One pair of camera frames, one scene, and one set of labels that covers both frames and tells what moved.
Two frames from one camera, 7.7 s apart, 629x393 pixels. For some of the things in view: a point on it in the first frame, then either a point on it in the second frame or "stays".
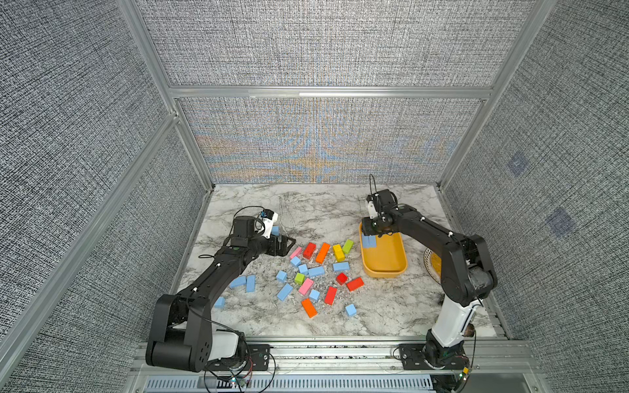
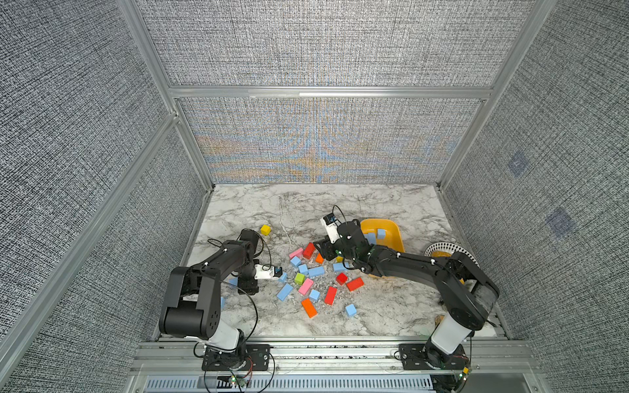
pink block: x=306 y=286 stays
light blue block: x=341 y=266 stays
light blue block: x=368 y=241 stays
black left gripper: x=282 y=250 -> x=250 y=286
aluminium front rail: x=367 y=356 stays
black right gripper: x=365 y=227 -> x=324 y=248
